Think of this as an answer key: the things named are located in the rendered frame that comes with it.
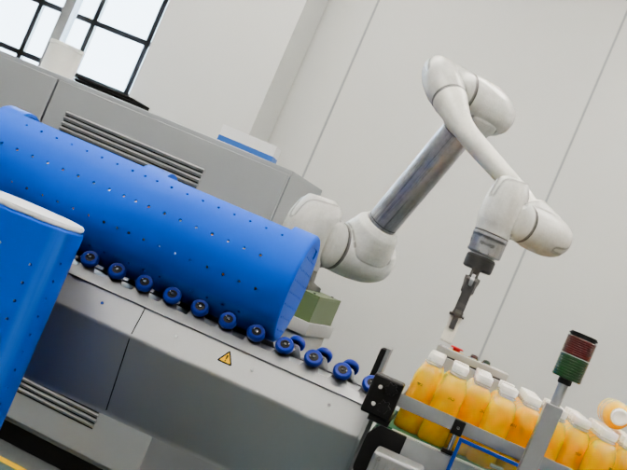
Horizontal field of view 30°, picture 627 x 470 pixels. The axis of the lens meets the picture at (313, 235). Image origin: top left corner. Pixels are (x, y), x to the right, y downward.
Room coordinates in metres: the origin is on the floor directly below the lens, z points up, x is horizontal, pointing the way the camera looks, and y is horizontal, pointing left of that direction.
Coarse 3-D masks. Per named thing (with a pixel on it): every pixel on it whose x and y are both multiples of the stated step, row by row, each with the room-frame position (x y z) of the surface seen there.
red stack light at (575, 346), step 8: (568, 336) 2.44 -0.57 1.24; (568, 344) 2.43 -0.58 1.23; (576, 344) 2.41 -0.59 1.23; (584, 344) 2.41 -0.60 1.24; (592, 344) 2.42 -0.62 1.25; (568, 352) 2.42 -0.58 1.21; (576, 352) 2.41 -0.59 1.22; (584, 352) 2.41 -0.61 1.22; (592, 352) 2.42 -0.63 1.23; (584, 360) 2.42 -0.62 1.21
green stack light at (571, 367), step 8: (560, 352) 2.44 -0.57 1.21; (560, 360) 2.43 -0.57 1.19; (568, 360) 2.41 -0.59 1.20; (576, 360) 2.41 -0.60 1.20; (560, 368) 2.42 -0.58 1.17; (568, 368) 2.41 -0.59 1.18; (576, 368) 2.41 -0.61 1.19; (584, 368) 2.42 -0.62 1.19; (560, 376) 2.42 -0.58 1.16; (568, 376) 2.41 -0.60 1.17; (576, 376) 2.41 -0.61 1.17
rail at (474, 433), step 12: (408, 396) 2.63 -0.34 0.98; (408, 408) 2.63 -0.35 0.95; (420, 408) 2.63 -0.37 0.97; (432, 408) 2.63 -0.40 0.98; (432, 420) 2.62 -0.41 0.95; (444, 420) 2.62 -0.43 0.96; (468, 432) 2.61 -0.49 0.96; (480, 432) 2.61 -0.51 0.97; (492, 444) 2.60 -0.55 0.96; (504, 444) 2.60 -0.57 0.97; (516, 456) 2.60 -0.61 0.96; (540, 468) 2.59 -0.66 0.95; (552, 468) 2.58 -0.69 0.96; (564, 468) 2.58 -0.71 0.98
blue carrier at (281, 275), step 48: (0, 144) 2.87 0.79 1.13; (48, 144) 2.88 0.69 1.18; (48, 192) 2.84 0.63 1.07; (96, 192) 2.83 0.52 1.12; (144, 192) 2.83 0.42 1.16; (192, 192) 2.86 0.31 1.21; (96, 240) 2.84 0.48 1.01; (192, 240) 2.79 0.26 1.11; (240, 240) 2.79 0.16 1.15; (288, 240) 2.80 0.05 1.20; (192, 288) 2.82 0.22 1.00; (240, 288) 2.77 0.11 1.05; (288, 288) 2.75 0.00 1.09
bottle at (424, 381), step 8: (424, 368) 2.71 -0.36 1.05; (432, 368) 2.70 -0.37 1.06; (416, 376) 2.71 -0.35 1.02; (424, 376) 2.70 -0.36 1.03; (432, 376) 2.69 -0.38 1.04; (440, 376) 2.71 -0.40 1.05; (416, 384) 2.70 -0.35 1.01; (424, 384) 2.69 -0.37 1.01; (432, 384) 2.69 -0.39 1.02; (408, 392) 2.71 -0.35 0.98; (416, 392) 2.70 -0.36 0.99; (424, 392) 2.69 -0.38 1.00; (432, 392) 2.70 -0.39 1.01; (424, 400) 2.69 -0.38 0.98; (400, 408) 2.72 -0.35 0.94; (400, 416) 2.70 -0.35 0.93; (408, 416) 2.69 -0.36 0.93; (416, 416) 2.69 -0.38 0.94; (400, 424) 2.70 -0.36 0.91; (408, 424) 2.69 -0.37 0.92; (416, 424) 2.69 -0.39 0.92; (416, 432) 2.70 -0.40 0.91
